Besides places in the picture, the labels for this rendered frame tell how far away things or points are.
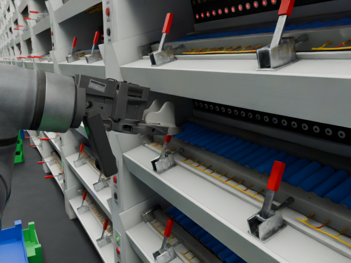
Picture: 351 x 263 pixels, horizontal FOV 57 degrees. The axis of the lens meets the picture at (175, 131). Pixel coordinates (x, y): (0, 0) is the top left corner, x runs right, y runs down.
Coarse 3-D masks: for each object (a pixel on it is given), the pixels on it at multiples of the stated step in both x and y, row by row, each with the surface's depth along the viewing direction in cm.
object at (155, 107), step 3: (153, 102) 60; (156, 102) 61; (159, 102) 61; (162, 102) 61; (153, 105) 60; (156, 105) 61; (159, 105) 61; (162, 105) 61; (150, 108) 60; (153, 108) 60; (156, 108) 61; (159, 108) 61; (144, 111) 60; (147, 111) 60; (150, 111) 60; (153, 111) 60; (156, 111) 61; (144, 114) 60; (156, 123) 60; (180, 126) 62
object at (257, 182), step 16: (160, 144) 72; (176, 144) 65; (208, 160) 56; (224, 160) 54; (240, 176) 49; (256, 176) 46; (288, 192) 41; (304, 192) 40; (304, 208) 39; (320, 208) 37; (336, 208) 36; (336, 224) 36
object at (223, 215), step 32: (256, 128) 60; (128, 160) 72; (192, 160) 62; (160, 192) 61; (192, 192) 51; (224, 192) 49; (256, 192) 47; (224, 224) 43; (320, 224) 38; (256, 256) 38; (288, 256) 35; (320, 256) 34
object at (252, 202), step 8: (160, 152) 68; (176, 160) 62; (184, 168) 60; (192, 168) 58; (200, 176) 55; (208, 176) 53; (216, 184) 51; (224, 184) 50; (232, 192) 48; (248, 200) 45; (288, 224) 39; (296, 224) 38; (304, 232) 37; (312, 232) 36; (320, 240) 35; (328, 240) 35; (336, 248) 34; (344, 248) 33
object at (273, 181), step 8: (272, 168) 39; (280, 168) 38; (272, 176) 38; (280, 176) 38; (272, 184) 38; (272, 192) 38; (264, 200) 39; (272, 200) 38; (264, 208) 38; (264, 216) 38
